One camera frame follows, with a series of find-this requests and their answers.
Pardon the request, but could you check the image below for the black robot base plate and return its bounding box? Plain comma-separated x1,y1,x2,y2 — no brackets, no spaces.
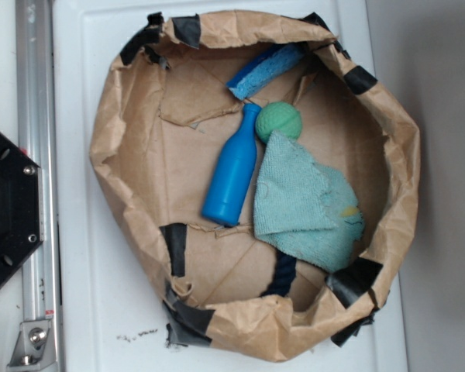
0,133,42,289

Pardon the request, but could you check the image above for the blue plastic bottle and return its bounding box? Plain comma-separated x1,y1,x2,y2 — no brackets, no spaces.
201,103,261,227

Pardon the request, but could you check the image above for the metal corner bracket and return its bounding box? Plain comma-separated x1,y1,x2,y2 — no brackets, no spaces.
6,319,56,371

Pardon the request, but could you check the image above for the brown paper bag bin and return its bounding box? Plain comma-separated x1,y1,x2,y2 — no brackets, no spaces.
90,10,420,362

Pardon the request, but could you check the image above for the white plastic tray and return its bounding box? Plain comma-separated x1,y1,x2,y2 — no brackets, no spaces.
53,1,408,371

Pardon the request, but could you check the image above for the dark navy rope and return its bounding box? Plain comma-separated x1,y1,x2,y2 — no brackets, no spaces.
260,250,298,298

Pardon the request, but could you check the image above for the aluminium extrusion rail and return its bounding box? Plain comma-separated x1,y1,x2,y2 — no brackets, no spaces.
15,1,65,371

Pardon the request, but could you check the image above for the blue sponge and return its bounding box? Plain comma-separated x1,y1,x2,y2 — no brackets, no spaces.
226,43,305,101

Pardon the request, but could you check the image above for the green textured ball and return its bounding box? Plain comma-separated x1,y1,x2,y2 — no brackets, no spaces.
255,102,302,143

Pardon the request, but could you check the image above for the light blue terry cloth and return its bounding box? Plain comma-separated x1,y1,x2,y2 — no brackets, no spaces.
253,131,365,273

